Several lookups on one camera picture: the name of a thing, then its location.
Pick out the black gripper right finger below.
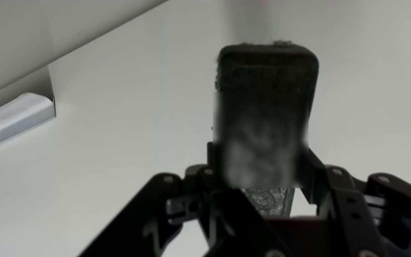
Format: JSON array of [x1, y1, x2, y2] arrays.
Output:
[[296, 143, 330, 205]]

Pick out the silver board frame rail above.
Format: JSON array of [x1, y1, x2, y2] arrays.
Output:
[[0, 93, 56, 143]]

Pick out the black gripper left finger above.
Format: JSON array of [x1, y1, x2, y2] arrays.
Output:
[[206, 141, 224, 183]]

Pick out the black felt board duster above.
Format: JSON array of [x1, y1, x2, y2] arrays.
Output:
[[216, 43, 320, 215]]

